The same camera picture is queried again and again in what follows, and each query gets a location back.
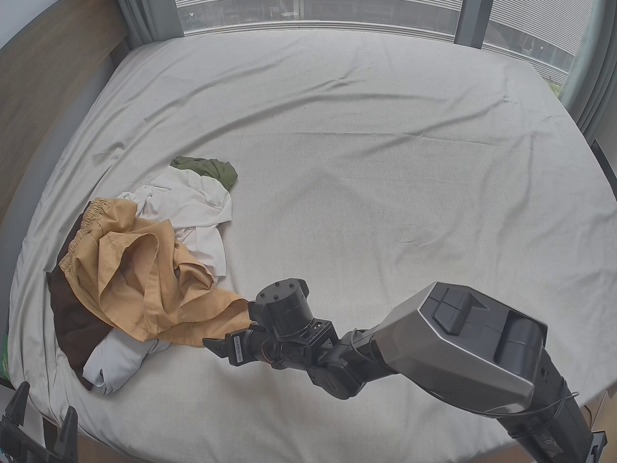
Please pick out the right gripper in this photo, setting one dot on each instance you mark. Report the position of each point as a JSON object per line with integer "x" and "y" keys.
{"x": 255, "y": 347}

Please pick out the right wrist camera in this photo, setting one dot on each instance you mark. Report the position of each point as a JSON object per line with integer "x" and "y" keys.
{"x": 256, "y": 314}

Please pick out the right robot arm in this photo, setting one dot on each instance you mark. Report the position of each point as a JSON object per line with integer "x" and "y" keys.
{"x": 458, "y": 355}

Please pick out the dark brown garment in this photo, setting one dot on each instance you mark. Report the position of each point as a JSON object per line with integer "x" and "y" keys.
{"x": 72, "y": 316}

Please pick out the dark green garment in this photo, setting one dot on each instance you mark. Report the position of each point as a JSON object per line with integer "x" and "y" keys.
{"x": 217, "y": 169}

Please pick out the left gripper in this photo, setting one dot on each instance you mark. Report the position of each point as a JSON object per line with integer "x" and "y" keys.
{"x": 19, "y": 444}

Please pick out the window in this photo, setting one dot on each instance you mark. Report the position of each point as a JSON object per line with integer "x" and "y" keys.
{"x": 337, "y": 7}

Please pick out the white garment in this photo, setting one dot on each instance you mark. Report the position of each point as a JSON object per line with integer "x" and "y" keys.
{"x": 193, "y": 200}

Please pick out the pale grey garment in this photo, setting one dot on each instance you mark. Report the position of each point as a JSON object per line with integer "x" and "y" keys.
{"x": 115, "y": 360}

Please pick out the bed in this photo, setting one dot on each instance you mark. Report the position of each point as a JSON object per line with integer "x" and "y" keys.
{"x": 366, "y": 138}

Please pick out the grey-green curtain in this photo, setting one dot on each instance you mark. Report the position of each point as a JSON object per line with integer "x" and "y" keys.
{"x": 595, "y": 65}
{"x": 140, "y": 3}

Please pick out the tan shorts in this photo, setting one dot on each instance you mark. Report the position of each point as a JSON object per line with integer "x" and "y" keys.
{"x": 144, "y": 282}

